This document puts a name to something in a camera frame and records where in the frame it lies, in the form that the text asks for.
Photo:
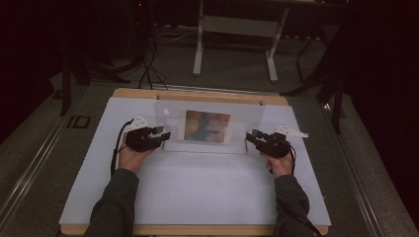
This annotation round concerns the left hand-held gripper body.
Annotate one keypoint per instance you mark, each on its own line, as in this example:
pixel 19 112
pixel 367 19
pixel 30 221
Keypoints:
pixel 141 140

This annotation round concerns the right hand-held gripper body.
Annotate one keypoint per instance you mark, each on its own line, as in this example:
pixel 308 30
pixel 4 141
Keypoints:
pixel 276 144

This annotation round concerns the clear acrylic photo frame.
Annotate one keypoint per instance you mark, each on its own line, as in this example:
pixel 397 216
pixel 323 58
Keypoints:
pixel 164 144

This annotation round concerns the painting print paper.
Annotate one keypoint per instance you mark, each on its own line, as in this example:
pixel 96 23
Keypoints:
pixel 206 126

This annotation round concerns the person's right hand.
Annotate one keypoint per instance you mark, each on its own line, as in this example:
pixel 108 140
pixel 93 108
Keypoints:
pixel 281 166

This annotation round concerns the person's left hand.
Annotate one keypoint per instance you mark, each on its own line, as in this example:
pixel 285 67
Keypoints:
pixel 131 159

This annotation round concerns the white table mat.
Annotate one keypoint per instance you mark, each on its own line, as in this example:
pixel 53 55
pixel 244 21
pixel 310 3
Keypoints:
pixel 204 187

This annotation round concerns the black metal stand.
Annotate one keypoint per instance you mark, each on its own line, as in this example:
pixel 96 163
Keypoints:
pixel 66 82
pixel 336 98

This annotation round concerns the metal floor rail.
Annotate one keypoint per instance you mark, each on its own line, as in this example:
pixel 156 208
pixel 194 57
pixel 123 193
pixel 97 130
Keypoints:
pixel 355 171
pixel 29 174

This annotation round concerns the white metal desk frame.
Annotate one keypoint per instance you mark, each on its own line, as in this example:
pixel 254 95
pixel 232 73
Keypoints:
pixel 237 26

